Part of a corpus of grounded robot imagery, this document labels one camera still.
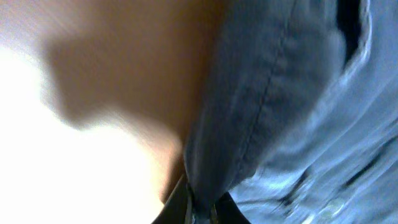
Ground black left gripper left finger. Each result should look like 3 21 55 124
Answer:
152 175 190 224

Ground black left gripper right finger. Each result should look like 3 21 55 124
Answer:
213 192 250 224

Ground dark blue denim shorts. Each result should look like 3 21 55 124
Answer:
184 0 397 223

